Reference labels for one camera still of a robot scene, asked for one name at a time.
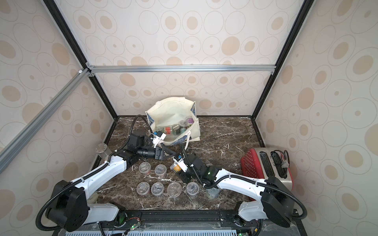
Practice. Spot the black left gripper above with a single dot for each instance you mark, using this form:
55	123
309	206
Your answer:
160	153

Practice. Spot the large clear seed jar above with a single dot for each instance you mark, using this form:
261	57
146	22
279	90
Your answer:
212	193

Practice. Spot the cream canvas starry night bag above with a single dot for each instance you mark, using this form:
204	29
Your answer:
173	111

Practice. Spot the purple lid seed jar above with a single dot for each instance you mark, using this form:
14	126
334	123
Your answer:
190	121

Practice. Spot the orange seed jar clear lid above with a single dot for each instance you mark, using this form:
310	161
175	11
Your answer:
175	167

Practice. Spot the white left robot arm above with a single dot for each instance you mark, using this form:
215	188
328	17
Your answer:
68	207

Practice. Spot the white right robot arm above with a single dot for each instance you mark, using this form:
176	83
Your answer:
266	179

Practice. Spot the red and steel toaster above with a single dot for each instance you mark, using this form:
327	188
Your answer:
265	162

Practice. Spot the silver aluminium crossbar back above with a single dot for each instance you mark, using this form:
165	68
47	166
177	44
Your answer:
182	68

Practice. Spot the silver aluminium bar left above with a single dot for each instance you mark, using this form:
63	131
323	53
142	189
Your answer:
19	142

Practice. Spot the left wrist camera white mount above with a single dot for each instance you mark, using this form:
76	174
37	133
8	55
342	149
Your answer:
158	138

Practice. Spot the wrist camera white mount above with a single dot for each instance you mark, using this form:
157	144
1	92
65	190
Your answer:
182	164
158	138

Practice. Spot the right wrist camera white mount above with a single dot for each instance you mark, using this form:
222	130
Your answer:
182	164

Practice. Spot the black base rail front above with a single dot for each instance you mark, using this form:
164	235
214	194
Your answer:
194	221

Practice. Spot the clear plastic jar by wall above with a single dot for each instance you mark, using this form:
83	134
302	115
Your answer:
103	151

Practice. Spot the black corner frame post left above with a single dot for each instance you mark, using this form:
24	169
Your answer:
72	42

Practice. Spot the black corner frame post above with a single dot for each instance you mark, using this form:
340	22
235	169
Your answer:
297	25
72	42

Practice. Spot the black corner frame post right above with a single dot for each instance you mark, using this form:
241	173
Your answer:
297	25

